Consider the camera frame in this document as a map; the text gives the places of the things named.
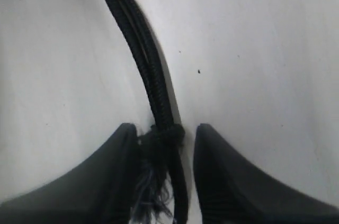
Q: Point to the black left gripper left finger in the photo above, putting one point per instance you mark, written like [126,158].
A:
[99,190]

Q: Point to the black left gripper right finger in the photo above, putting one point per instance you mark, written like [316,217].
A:
[233,190]

